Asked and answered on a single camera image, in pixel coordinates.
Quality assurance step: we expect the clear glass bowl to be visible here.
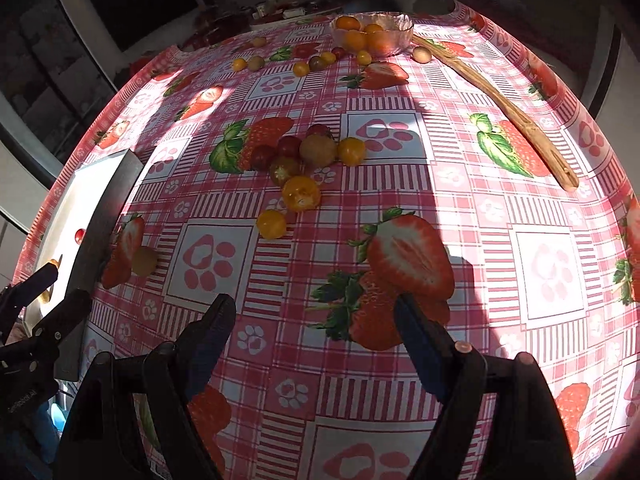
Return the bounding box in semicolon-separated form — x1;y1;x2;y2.
330;11;415;57

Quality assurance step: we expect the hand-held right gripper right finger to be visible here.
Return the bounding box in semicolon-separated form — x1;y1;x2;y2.
394;294;578;480

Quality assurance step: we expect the grey kitchen knife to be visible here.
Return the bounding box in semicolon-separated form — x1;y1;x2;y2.
52;149;147;383

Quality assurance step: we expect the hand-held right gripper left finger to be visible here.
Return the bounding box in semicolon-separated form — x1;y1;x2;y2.
52;293;237;480

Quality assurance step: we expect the white framed dark panel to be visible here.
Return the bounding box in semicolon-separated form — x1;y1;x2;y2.
51;0;213;88

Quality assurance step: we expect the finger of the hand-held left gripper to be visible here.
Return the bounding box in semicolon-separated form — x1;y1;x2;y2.
31;289;94;347
0;261;64;322

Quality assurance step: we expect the pink checked strawberry tablecloth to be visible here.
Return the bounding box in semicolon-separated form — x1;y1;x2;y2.
12;0;640;480

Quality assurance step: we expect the white cutting board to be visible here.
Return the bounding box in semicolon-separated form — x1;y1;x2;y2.
27;152;126;323

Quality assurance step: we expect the long wooden spatula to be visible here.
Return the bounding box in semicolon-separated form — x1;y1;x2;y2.
411;35;580;192

